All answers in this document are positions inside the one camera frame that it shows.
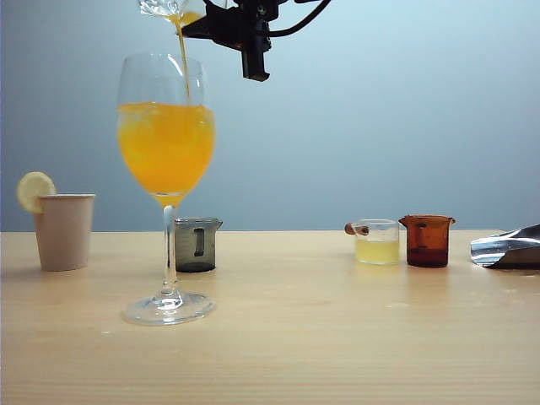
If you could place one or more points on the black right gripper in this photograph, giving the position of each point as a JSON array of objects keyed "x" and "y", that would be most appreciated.
[{"x": 249, "y": 10}]

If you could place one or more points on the clear cup for orange juice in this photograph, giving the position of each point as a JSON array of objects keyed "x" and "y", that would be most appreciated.
[{"x": 162, "y": 7}]

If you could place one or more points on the clear cup with pale juice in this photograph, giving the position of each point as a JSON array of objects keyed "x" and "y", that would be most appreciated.
[{"x": 377, "y": 251}]

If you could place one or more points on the smoky grey measuring cup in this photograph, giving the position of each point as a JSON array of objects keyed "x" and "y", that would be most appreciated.
[{"x": 198, "y": 261}]

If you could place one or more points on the beige paper cup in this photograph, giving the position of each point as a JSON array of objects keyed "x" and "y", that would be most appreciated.
[{"x": 63, "y": 236}]

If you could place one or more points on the amber brown measuring cup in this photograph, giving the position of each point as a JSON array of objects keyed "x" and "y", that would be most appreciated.
[{"x": 427, "y": 242}]

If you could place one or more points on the tall clear wine glass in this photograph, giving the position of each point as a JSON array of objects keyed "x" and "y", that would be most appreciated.
[{"x": 166, "y": 160}]

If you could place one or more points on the yellow lemon slice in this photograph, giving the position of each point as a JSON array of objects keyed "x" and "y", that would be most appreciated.
[{"x": 31, "y": 190}]

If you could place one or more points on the shiny metal scoop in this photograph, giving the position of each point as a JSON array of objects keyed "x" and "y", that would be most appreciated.
[{"x": 498, "y": 249}]

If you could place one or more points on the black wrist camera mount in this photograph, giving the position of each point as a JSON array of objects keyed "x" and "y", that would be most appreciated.
[{"x": 255, "y": 55}]

